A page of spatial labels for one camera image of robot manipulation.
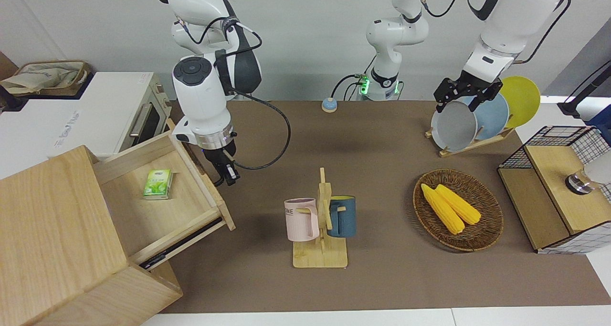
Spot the light blue plate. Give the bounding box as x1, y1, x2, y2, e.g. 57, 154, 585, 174
470, 93, 511, 141

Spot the white toaster oven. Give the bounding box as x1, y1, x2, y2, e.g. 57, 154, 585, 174
0, 72, 173, 179

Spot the light wooden drawer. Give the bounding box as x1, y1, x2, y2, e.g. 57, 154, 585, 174
93, 120, 237, 272

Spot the dark blue mug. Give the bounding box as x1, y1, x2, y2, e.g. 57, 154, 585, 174
327, 195, 357, 239

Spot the black camera stand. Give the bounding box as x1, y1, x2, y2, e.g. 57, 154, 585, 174
557, 61, 611, 117

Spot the yellow corn cob pointed tip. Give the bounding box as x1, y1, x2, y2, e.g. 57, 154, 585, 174
421, 183, 465, 235

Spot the black base cable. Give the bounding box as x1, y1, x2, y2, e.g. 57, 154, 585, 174
331, 73, 366, 102

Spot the yellow plate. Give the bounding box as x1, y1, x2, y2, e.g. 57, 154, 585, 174
498, 76, 541, 129

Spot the pink mug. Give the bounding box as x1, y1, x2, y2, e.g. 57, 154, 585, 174
284, 198, 320, 242

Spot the beige cloth bag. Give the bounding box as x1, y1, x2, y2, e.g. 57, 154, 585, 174
1, 63, 80, 95

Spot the woven storage basket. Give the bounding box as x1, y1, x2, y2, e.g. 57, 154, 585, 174
0, 60, 92, 98

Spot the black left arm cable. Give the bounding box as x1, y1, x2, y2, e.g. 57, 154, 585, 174
515, 0, 572, 65

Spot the white cylindrical bottle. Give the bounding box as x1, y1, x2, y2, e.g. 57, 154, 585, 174
565, 157, 611, 196

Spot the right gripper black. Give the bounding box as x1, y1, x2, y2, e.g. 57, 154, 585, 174
201, 141, 241, 188

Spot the wooden mug stand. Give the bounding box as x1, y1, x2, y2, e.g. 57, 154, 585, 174
292, 168, 349, 269

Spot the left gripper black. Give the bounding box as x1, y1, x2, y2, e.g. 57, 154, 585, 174
433, 70, 503, 114

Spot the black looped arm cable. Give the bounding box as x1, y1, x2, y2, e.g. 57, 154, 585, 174
414, 0, 467, 19

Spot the light wooden cabinet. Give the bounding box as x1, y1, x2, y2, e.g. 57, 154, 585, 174
0, 145, 184, 326

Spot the black wire rack wooden shelf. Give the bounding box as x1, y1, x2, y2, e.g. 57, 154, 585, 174
497, 126, 611, 255

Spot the wooden plate rack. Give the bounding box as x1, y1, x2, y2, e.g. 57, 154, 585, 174
425, 125, 516, 158

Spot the yellow corn cob blunt end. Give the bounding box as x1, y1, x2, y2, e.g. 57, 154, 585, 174
435, 184, 482, 226

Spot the round brown wicker basket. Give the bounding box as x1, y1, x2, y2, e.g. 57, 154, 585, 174
413, 168, 504, 252

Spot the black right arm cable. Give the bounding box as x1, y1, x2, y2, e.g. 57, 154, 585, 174
181, 17, 292, 171

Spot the green tissue pack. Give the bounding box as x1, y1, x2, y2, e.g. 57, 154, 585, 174
143, 168, 174, 201

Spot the brown table mat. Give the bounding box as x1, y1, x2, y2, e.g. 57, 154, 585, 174
158, 99, 611, 315

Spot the grey plate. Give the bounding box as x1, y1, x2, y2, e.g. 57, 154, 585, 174
431, 100, 478, 153

